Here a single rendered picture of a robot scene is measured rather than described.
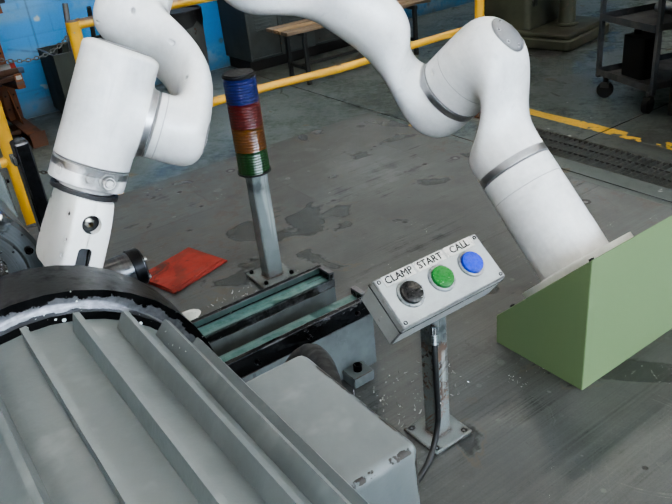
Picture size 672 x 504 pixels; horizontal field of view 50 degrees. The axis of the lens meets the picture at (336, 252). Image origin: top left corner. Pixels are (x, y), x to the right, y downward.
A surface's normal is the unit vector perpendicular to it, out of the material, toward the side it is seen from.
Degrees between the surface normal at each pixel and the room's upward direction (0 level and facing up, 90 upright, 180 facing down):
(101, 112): 77
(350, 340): 90
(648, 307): 90
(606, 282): 90
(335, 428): 0
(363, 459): 0
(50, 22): 90
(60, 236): 61
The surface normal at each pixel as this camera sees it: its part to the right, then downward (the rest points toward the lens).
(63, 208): -0.68, -0.11
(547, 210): -0.22, -0.09
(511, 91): 0.59, 0.18
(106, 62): 0.00, 0.19
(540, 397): -0.10, -0.87
